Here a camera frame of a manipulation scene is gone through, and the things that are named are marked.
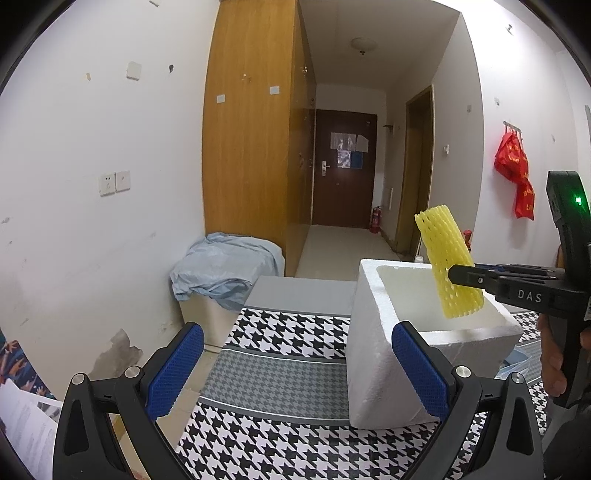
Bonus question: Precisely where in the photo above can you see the yellow foam fruit net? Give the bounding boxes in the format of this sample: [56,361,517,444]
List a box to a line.
[415,205,484,319]

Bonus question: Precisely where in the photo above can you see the blue surgical masks stack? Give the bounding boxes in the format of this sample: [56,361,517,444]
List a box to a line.
[495,348,531,380]

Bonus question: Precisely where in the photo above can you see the person's right hand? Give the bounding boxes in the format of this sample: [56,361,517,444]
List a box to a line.
[537,315,567,398]

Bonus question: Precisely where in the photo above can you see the papers at left edge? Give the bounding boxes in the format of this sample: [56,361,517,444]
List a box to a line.
[1,339,62,479]

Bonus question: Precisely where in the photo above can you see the red cloth bags on hook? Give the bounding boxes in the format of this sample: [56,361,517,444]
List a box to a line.
[494,129,535,221]

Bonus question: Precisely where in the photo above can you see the red fire extinguisher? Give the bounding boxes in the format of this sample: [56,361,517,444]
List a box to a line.
[370,206,382,234]

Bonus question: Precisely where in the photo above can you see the white styrofoam box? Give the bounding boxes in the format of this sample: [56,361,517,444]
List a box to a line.
[346,259,523,430]

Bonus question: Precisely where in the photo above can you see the dark brown entrance door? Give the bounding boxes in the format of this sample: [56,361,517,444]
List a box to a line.
[312,109,378,229]

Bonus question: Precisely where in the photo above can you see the houndstooth table runner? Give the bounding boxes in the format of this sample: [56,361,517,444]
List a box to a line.
[174,306,551,480]

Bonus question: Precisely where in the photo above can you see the papers on door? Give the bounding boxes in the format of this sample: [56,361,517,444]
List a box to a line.
[329,132,370,170]

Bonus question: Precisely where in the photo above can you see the light blue cloth cover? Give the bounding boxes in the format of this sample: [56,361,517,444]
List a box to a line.
[169,232,284,312]

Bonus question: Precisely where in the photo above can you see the ceiling lamp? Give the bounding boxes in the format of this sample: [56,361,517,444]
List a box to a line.
[349,37,378,56]

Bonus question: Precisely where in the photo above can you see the wooden wardrobe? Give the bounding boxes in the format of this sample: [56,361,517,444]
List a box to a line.
[201,1,315,276]

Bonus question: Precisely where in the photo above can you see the wooden side door frame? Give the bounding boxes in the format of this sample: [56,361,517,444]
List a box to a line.
[394,86,435,261]

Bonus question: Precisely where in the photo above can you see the white wall socket pair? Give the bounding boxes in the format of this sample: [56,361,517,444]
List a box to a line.
[98,171,131,197]

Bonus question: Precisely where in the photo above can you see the white wall switch plate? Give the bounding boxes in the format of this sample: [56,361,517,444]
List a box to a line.
[125,61,142,81]

